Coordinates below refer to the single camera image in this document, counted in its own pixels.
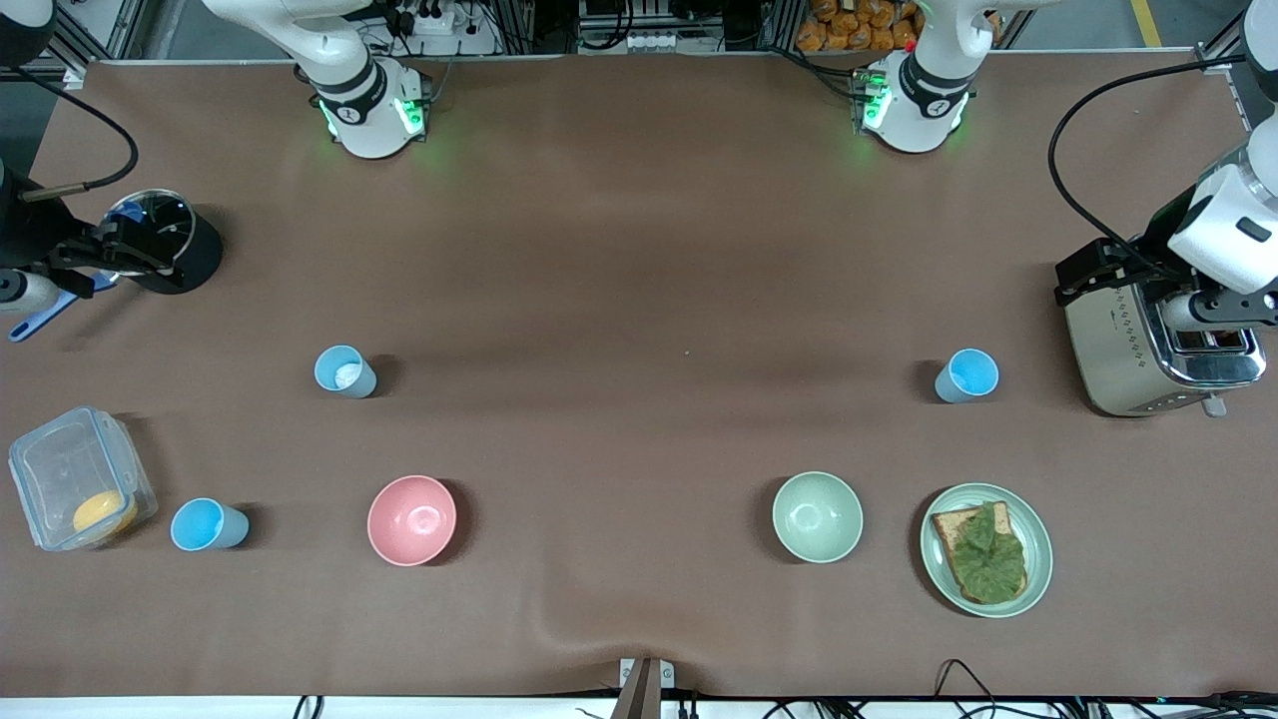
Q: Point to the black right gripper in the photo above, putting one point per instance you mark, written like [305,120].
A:
[22,236]

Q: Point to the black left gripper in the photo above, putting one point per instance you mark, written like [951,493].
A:
[1158,250]

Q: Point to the blue plastic cup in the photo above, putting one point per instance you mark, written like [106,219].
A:
[966,377]
[205,526]
[344,379]

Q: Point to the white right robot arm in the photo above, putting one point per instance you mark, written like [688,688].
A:
[351,110]

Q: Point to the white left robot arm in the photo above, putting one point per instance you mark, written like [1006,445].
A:
[924,100]

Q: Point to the beige steel toaster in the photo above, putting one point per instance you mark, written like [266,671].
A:
[1118,350]

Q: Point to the clear plastic lidded container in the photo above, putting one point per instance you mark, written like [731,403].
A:
[70,469]

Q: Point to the yellow round food piece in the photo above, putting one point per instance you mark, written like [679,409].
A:
[105,512]

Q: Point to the pale green plate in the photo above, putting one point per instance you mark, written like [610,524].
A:
[1038,549]

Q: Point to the brown bread slice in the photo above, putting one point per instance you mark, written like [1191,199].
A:
[947,529]

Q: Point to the green lettuce leaf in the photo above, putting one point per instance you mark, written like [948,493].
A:
[990,559]

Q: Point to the bag of orange buns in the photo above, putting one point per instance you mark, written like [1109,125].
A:
[854,25]

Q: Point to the pale green bowl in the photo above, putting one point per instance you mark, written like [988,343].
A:
[818,517]

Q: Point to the white power strip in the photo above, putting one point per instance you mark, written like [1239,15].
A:
[431,18]

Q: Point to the pink bowl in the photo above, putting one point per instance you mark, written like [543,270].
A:
[411,521]

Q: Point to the aluminium frame profile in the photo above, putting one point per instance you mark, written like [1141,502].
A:
[1223,45]
[95,35]

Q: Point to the grey metal bracket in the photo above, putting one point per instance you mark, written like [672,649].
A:
[646,684]

